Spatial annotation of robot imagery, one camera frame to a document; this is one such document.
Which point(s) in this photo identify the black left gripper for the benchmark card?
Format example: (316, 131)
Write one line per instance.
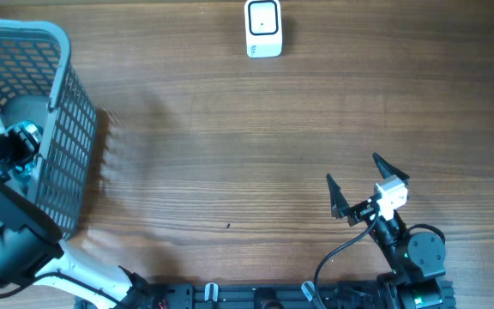
(25, 150)

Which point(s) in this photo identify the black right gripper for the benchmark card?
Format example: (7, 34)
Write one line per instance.
(340, 207)

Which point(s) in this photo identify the teal mouthwash bottle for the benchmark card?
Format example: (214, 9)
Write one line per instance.
(26, 137)

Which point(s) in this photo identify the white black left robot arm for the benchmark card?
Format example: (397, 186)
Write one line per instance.
(33, 252)

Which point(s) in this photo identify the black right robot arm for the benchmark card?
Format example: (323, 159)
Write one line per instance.
(416, 254)

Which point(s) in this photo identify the white barcode scanner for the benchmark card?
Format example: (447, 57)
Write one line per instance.
(263, 28)

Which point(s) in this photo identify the grey plastic mesh basket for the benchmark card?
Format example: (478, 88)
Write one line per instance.
(39, 87)

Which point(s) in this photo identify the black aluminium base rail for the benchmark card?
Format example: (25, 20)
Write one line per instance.
(272, 296)

